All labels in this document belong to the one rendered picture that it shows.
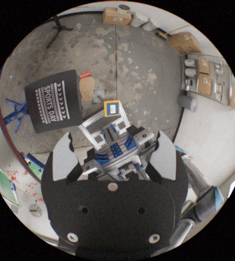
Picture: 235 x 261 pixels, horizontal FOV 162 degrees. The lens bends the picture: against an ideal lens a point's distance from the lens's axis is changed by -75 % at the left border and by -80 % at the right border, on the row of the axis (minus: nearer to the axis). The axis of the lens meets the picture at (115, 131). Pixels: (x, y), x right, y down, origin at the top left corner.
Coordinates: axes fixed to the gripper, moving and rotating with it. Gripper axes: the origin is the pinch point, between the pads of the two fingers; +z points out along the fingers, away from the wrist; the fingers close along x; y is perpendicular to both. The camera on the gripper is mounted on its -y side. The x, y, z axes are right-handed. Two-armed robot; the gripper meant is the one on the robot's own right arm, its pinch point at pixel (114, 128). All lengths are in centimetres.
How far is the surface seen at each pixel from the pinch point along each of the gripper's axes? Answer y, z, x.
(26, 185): 4.7, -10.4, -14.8
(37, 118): 8, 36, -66
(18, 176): 2.4, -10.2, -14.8
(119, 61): -59, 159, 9
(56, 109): 5, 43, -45
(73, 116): 14, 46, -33
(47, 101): -3, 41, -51
